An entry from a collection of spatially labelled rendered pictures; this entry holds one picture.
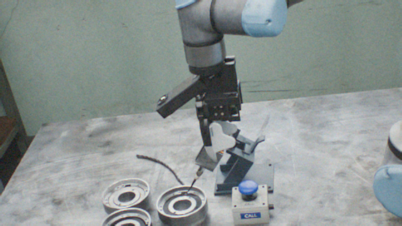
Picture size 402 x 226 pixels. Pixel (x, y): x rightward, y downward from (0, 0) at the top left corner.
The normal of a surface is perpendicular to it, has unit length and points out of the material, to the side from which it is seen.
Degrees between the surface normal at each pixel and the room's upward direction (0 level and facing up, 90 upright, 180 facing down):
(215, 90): 90
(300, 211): 0
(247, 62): 90
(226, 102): 90
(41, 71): 90
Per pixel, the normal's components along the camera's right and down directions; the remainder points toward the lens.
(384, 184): -0.50, 0.59
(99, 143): -0.15, -0.86
